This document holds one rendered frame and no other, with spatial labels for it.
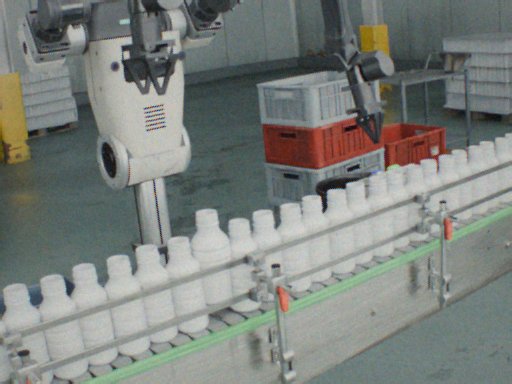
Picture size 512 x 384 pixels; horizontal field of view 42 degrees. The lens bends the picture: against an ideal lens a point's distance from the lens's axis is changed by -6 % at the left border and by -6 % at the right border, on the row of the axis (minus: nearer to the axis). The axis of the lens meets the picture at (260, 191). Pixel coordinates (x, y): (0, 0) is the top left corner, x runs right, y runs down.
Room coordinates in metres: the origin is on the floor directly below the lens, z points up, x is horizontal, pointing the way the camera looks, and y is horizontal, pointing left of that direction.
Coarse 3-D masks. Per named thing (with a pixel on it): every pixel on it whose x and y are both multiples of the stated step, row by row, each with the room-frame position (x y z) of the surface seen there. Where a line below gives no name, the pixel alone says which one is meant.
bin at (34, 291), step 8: (64, 280) 1.56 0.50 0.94; (32, 288) 1.51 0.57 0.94; (40, 288) 1.52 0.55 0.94; (72, 288) 1.52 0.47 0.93; (0, 296) 1.46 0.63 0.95; (32, 296) 1.51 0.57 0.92; (40, 296) 1.52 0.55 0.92; (0, 304) 1.46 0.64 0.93; (32, 304) 1.50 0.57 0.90; (40, 304) 1.52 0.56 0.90
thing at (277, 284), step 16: (416, 224) 1.42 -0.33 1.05; (448, 224) 1.35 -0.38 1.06; (448, 240) 1.36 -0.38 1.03; (256, 256) 1.14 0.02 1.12; (432, 256) 1.42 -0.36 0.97; (256, 272) 1.15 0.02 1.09; (272, 272) 1.11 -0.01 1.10; (256, 288) 1.16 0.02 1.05; (272, 288) 1.09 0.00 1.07; (288, 288) 1.08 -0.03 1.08; (432, 288) 1.41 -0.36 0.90; (448, 288) 1.38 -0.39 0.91; (288, 304) 1.10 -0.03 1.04; (16, 336) 0.89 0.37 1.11; (272, 336) 1.15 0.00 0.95; (16, 352) 0.89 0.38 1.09; (272, 352) 1.15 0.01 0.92; (288, 352) 1.11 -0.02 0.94; (16, 368) 0.84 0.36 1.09; (32, 368) 0.84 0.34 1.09; (288, 368) 1.11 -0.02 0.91
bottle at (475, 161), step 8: (472, 152) 1.60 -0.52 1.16; (480, 152) 1.59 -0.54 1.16; (472, 160) 1.59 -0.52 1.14; (480, 160) 1.59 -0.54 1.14; (472, 168) 1.58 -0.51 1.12; (480, 168) 1.58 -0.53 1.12; (472, 184) 1.58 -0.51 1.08; (480, 184) 1.58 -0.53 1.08; (472, 192) 1.58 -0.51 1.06; (480, 192) 1.58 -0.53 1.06; (472, 200) 1.58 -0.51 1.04; (472, 208) 1.58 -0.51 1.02; (480, 208) 1.58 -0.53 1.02
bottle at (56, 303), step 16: (48, 288) 0.96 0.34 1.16; (64, 288) 0.98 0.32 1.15; (48, 304) 0.96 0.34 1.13; (64, 304) 0.97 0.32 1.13; (48, 336) 0.96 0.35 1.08; (64, 336) 0.95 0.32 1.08; (80, 336) 0.98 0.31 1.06; (48, 352) 0.97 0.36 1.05; (64, 352) 0.95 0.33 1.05; (64, 368) 0.95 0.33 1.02; (80, 368) 0.96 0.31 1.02
